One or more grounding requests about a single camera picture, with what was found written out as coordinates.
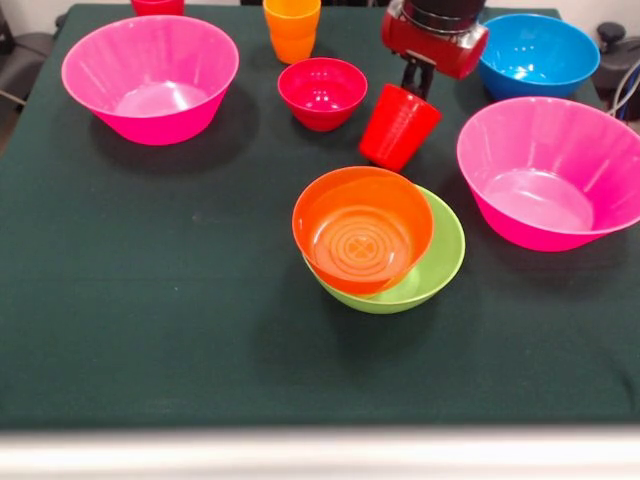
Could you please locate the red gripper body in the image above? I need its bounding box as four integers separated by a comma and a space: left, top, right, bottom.
380, 12, 491, 82

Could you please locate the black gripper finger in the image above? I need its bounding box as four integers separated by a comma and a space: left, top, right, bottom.
417, 63, 436, 101
401, 58, 420, 92

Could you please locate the red cup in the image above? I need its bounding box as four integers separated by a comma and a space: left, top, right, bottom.
358, 82, 443, 174

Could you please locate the orange bowl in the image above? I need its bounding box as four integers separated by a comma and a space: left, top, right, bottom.
291, 165, 435, 297

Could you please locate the green bowl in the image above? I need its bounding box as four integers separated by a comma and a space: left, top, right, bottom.
303, 185, 467, 315

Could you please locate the small crimson bowl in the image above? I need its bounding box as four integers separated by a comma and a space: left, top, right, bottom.
277, 56, 369, 133

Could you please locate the blue bowl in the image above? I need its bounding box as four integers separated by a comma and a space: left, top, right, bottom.
477, 13, 601, 101

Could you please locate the orange cup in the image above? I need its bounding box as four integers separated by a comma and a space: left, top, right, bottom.
263, 0, 322, 65

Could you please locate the large pink bowl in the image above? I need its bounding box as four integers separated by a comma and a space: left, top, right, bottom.
60, 14, 240, 147
456, 96, 640, 253

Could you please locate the crimson cup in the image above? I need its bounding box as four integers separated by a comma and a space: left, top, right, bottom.
130, 0, 185, 17

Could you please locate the dark green tablecloth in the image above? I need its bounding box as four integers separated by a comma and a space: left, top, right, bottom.
0, 3, 640, 431

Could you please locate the black pedestal leg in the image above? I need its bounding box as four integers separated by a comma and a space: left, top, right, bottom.
596, 22, 640, 94

